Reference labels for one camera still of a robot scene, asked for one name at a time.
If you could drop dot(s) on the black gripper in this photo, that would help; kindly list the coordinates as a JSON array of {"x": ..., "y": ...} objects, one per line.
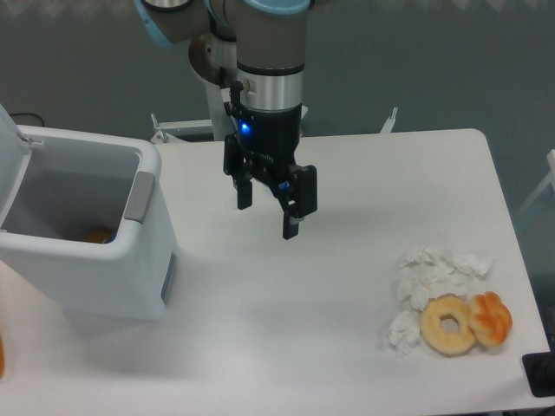
[{"x": 263, "y": 148}]

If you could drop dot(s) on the white trash can lid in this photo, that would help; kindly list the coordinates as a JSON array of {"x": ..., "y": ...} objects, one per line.
[{"x": 16, "y": 152}]

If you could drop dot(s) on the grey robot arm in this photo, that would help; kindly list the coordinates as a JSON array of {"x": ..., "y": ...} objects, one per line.
[{"x": 250, "y": 56}]

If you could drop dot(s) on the orange item inside trash can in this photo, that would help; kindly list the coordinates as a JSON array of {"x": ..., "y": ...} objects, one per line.
[{"x": 100, "y": 236}]

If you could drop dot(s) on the white trash can body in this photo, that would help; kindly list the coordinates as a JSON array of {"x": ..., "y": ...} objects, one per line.
[{"x": 78, "y": 182}]

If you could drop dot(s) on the large crumpled white tissue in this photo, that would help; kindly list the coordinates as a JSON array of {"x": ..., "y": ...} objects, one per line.
[{"x": 428, "y": 272}]

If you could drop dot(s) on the small crumpled white tissue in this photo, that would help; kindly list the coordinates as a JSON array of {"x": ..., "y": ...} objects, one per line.
[{"x": 404, "y": 333}]

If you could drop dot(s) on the orange glazed twisted bread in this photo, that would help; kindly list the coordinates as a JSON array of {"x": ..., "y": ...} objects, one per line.
[{"x": 489, "y": 319}]

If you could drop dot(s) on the orange object at left edge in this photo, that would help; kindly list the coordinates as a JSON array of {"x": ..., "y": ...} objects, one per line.
[{"x": 2, "y": 358}]

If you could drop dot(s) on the black device at table corner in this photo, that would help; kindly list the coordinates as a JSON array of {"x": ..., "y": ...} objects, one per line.
[{"x": 539, "y": 368}]

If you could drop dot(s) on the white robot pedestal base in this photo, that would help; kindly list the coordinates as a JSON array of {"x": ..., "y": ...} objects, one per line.
[{"x": 214, "y": 62}]

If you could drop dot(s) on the white table bracket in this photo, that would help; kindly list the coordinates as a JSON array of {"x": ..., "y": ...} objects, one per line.
[{"x": 389, "y": 123}]

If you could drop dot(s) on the plain ring donut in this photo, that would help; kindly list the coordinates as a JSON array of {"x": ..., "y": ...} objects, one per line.
[{"x": 444, "y": 326}]

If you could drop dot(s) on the white frame at right edge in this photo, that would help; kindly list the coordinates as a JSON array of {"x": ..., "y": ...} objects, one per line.
[{"x": 538, "y": 199}]

